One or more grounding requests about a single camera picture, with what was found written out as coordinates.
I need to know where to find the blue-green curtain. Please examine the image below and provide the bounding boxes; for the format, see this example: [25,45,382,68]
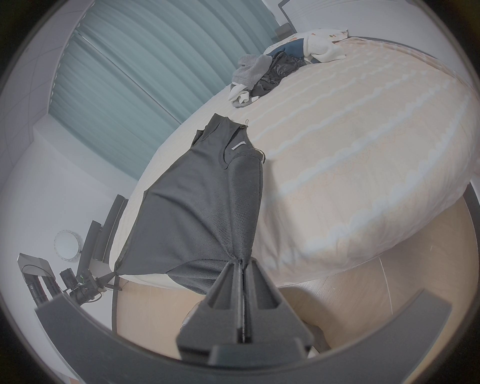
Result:
[48,32,182,184]
[77,0,280,124]

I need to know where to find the round white lamp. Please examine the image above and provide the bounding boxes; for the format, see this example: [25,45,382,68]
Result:
[54,229,81,261]

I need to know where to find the bed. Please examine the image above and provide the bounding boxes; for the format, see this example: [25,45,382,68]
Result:
[112,0,480,291]

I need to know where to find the black trousers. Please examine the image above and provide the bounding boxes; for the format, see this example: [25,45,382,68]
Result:
[114,113,267,297]

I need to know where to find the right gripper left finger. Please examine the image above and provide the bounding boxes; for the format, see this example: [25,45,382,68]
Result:
[175,259,244,359]

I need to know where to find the white printed pillow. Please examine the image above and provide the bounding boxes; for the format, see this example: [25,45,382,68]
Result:
[262,28,350,55]

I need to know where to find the pile of clothes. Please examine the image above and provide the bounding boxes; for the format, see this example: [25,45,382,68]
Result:
[228,35,347,109]

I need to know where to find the black chest of drawers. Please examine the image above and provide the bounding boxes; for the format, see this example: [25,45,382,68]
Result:
[77,194,129,272]

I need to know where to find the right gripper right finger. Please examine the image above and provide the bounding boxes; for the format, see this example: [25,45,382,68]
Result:
[244,258,315,359]

